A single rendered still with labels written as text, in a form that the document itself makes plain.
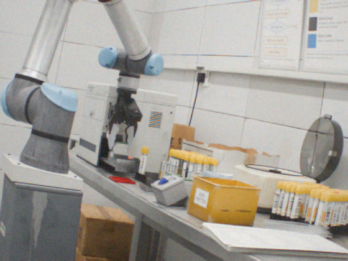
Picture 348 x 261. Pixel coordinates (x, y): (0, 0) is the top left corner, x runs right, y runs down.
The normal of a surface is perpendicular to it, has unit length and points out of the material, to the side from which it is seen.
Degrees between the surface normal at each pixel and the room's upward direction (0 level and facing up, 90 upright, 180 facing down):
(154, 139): 90
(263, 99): 90
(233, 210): 90
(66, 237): 90
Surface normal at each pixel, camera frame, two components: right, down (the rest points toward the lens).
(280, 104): -0.90, -0.13
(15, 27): 0.41, 0.12
